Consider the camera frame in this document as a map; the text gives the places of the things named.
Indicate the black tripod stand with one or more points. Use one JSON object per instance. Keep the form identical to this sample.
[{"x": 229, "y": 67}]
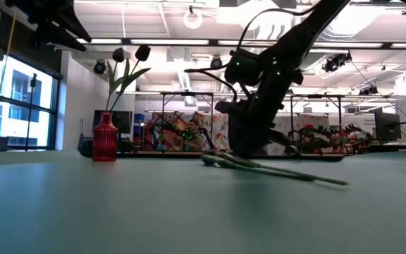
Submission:
[{"x": 33, "y": 80}]

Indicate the white patterned cloth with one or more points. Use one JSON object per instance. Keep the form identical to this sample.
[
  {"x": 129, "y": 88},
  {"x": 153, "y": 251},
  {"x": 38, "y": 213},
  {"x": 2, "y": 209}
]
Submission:
[{"x": 294, "y": 121}]

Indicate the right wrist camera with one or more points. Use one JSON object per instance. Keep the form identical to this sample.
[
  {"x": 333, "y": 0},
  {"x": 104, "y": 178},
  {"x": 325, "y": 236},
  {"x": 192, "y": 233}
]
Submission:
[{"x": 241, "y": 67}]

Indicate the black artificial tulip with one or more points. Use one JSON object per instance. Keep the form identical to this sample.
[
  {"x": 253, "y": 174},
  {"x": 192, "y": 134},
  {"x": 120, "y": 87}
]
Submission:
[{"x": 245, "y": 162}]

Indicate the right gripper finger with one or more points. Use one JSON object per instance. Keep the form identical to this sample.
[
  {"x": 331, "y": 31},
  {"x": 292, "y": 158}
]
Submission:
[
  {"x": 264, "y": 135},
  {"x": 245, "y": 137}
]

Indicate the overhead light bar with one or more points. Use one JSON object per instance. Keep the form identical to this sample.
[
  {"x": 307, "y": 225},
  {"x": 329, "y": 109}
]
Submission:
[{"x": 171, "y": 42}]

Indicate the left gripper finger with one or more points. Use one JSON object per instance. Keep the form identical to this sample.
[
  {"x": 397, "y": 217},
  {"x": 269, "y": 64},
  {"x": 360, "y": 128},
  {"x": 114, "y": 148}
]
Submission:
[
  {"x": 55, "y": 37},
  {"x": 74, "y": 28}
]

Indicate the black ceiling spotlight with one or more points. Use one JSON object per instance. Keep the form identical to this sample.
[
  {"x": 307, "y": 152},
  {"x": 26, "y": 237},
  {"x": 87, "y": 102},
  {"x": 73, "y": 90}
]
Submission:
[
  {"x": 99, "y": 67},
  {"x": 216, "y": 63}
]

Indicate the colourful patchwork quilt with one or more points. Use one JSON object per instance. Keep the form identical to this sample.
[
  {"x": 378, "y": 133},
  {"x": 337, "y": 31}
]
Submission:
[{"x": 171, "y": 123}]

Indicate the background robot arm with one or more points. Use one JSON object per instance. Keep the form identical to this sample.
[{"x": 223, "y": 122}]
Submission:
[{"x": 208, "y": 135}]

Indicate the silver ventilation duct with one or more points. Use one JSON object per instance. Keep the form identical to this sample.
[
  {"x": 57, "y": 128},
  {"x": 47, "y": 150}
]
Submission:
[{"x": 333, "y": 31}]

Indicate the floral patterned cloth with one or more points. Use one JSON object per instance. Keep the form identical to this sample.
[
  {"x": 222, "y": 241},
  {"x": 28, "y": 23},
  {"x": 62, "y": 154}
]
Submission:
[{"x": 220, "y": 123}]

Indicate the green stem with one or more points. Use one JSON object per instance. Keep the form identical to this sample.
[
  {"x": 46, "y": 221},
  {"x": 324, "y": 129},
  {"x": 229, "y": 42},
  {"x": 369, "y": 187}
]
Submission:
[{"x": 209, "y": 160}]

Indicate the background robot station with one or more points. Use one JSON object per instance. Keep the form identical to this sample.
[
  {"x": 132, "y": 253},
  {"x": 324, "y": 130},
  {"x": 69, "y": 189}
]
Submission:
[{"x": 330, "y": 135}]

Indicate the green table mat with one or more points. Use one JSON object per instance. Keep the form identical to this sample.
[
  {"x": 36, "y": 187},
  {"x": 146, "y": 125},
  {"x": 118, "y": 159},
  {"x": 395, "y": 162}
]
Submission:
[{"x": 203, "y": 218}]

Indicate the person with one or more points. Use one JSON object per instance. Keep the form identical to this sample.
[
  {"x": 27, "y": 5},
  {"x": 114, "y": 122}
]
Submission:
[
  {"x": 193, "y": 132},
  {"x": 308, "y": 126}
]

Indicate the blue storage bins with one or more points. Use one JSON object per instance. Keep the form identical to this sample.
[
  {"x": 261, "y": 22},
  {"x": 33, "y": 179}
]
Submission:
[{"x": 139, "y": 123}]

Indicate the red ribbed vase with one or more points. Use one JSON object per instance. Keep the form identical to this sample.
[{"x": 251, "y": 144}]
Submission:
[{"x": 105, "y": 141}]

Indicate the black monitor on arm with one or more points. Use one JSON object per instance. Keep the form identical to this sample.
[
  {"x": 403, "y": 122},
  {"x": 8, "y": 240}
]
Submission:
[{"x": 387, "y": 126}]

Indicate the black metal workcell frame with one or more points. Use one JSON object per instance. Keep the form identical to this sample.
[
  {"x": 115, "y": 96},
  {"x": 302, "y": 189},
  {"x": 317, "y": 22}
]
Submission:
[
  {"x": 339, "y": 116},
  {"x": 163, "y": 106}
]

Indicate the large window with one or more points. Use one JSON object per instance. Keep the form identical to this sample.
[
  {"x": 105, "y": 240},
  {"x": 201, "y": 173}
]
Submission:
[{"x": 16, "y": 91}]

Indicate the black flat monitor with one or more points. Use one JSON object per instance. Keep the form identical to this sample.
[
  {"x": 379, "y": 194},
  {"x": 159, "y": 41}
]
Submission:
[{"x": 122, "y": 121}]

